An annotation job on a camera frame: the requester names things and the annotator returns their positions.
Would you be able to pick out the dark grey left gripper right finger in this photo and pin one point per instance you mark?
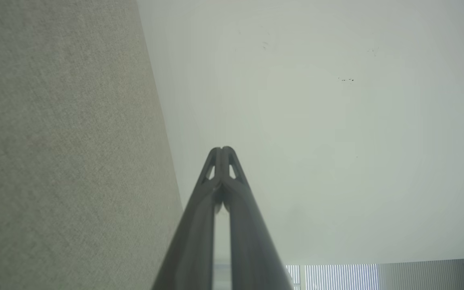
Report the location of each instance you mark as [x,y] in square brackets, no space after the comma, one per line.
[252,249]

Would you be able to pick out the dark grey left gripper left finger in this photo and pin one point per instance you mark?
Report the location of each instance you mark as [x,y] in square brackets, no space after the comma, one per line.
[193,241]

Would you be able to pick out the grey fabric sofa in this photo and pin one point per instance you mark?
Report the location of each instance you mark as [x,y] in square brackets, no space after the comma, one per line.
[63,153]

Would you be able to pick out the white vertical window blind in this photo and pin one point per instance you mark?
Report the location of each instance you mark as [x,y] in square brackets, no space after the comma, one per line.
[336,277]

